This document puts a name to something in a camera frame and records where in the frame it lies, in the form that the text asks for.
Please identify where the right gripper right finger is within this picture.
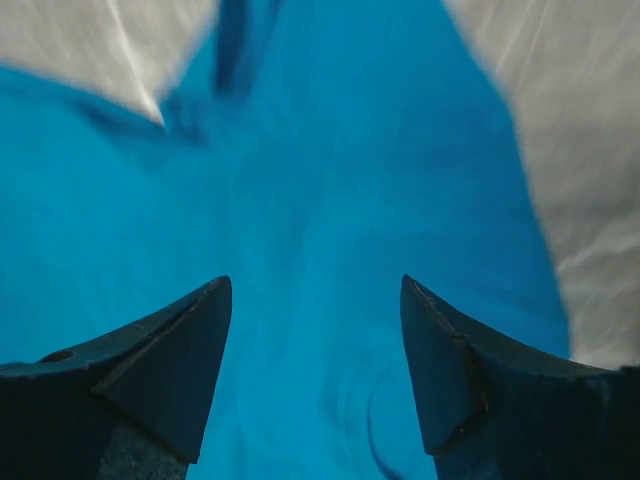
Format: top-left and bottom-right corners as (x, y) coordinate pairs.
(400, 277), (639, 480)

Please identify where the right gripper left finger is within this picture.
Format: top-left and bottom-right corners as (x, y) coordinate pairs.
(1, 276), (232, 480)

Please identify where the bright blue t shirt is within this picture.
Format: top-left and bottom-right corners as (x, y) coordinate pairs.
(1, 1), (568, 479)

